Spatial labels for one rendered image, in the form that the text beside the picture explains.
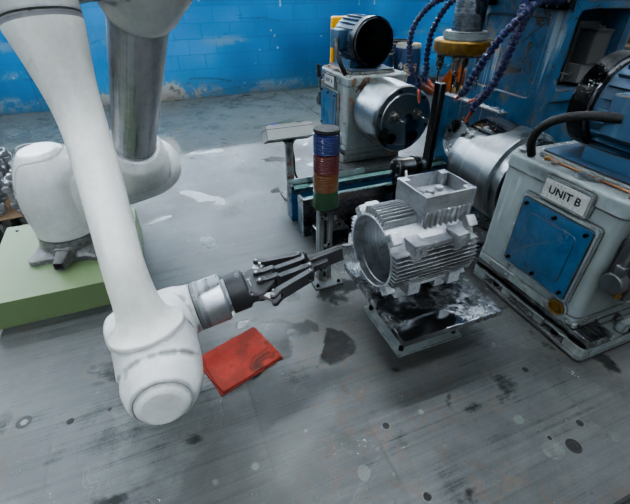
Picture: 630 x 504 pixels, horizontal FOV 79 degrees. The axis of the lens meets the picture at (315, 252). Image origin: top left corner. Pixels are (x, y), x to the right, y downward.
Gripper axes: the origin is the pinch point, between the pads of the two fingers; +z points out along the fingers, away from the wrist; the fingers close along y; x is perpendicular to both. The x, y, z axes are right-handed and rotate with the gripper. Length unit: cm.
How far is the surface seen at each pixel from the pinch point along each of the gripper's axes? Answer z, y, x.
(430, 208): 20.8, -5.0, -6.7
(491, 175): 51, 10, 2
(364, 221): 12.6, 6.8, -0.2
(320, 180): 7.5, 17.3, -7.4
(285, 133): 16, 68, -1
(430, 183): 27.9, 4.6, -5.5
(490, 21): 90, 59, -22
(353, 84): 54, 91, -4
